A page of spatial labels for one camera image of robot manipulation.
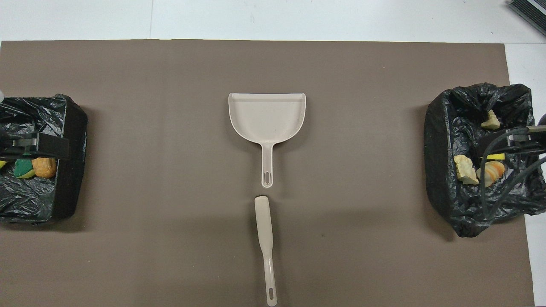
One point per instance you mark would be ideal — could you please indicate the beige plastic dustpan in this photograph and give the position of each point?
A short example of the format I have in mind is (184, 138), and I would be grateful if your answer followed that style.
(266, 119)

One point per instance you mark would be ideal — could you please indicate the brown bread roll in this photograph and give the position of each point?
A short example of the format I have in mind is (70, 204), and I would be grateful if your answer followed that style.
(44, 167)

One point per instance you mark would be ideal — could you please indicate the yellow sponge wedge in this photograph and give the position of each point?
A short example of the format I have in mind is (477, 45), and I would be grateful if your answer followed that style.
(495, 156)

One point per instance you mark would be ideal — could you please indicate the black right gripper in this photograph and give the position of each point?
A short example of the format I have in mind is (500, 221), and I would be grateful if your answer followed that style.
(512, 143)

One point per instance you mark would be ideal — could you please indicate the yellow sponge chunk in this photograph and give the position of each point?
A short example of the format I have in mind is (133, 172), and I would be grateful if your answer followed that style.
(23, 169)

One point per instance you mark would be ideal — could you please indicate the brown table mat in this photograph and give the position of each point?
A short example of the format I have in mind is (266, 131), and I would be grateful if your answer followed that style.
(170, 85)

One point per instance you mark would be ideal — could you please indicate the orange striped croissant piece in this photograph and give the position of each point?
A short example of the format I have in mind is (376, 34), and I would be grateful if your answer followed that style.
(492, 171)

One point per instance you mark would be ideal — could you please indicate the pale striped croissant piece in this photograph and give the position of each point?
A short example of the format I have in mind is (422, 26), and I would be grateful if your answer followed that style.
(466, 170)

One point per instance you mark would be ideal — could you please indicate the dark ridged panel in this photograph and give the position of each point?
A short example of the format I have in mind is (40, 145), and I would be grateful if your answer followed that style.
(531, 10)

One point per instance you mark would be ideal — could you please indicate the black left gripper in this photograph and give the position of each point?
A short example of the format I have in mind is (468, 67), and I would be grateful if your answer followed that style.
(42, 146)

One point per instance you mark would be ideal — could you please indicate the beige hand brush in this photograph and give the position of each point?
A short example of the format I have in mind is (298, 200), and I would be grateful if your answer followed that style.
(264, 221)

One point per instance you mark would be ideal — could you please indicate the small beige bread scrap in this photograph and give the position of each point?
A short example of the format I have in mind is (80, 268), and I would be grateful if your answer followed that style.
(490, 123)

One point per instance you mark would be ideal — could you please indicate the black bag lined bin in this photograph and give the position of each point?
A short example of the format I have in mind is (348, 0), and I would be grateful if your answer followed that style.
(38, 196)
(443, 179)

